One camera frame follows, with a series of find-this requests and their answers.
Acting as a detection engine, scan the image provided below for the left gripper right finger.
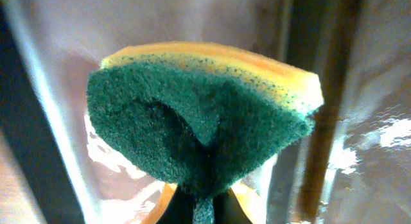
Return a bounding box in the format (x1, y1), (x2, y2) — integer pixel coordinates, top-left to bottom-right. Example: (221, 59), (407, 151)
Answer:
(213, 189), (252, 224)

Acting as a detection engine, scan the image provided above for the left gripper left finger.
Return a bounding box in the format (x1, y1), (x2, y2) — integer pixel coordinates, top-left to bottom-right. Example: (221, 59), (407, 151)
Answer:
(156, 186), (195, 224)

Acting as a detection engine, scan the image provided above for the yellow green sponge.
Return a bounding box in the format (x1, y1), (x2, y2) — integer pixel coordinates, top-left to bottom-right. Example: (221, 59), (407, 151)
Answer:
(86, 42), (324, 223)

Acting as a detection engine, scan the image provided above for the small soapy water tray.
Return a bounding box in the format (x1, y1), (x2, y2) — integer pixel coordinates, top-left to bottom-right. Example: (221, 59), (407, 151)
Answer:
(1, 0), (410, 223)

